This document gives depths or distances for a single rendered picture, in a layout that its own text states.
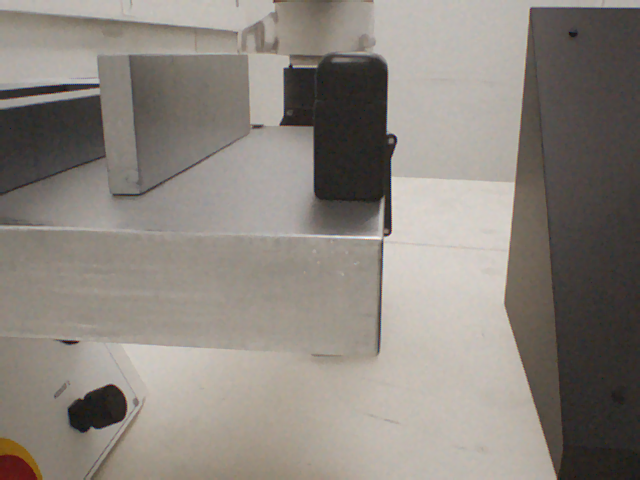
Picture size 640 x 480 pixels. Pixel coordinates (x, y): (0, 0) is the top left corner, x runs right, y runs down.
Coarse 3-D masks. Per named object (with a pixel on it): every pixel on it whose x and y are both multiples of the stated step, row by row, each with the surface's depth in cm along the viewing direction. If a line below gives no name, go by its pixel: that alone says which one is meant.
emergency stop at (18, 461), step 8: (0, 456) 31; (8, 456) 32; (16, 456) 32; (0, 464) 31; (8, 464) 31; (16, 464) 32; (24, 464) 32; (0, 472) 31; (8, 472) 31; (16, 472) 32; (24, 472) 32; (32, 472) 33
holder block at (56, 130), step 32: (0, 96) 27; (32, 96) 22; (64, 96) 22; (96, 96) 24; (0, 128) 18; (32, 128) 19; (64, 128) 21; (96, 128) 24; (0, 160) 18; (32, 160) 19; (64, 160) 21; (0, 192) 18
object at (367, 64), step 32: (320, 64) 16; (352, 64) 16; (384, 64) 16; (320, 96) 16; (352, 96) 16; (384, 96) 16; (320, 128) 17; (352, 128) 16; (384, 128) 16; (320, 160) 17; (352, 160) 17; (384, 160) 17; (320, 192) 17; (352, 192) 17; (384, 192) 17
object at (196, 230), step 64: (128, 64) 17; (192, 64) 22; (128, 128) 17; (192, 128) 22; (256, 128) 34; (64, 192) 18; (128, 192) 18; (192, 192) 18; (256, 192) 18; (0, 256) 15; (64, 256) 15; (128, 256) 14; (192, 256) 14; (256, 256) 14; (320, 256) 14; (0, 320) 15; (64, 320) 15; (128, 320) 15; (192, 320) 15; (256, 320) 14; (320, 320) 14
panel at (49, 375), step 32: (0, 352) 35; (32, 352) 37; (64, 352) 40; (96, 352) 43; (0, 384) 34; (32, 384) 36; (64, 384) 39; (96, 384) 42; (128, 384) 45; (0, 416) 33; (32, 416) 35; (64, 416) 38; (128, 416) 44; (0, 448) 32; (32, 448) 34; (64, 448) 37; (96, 448) 39
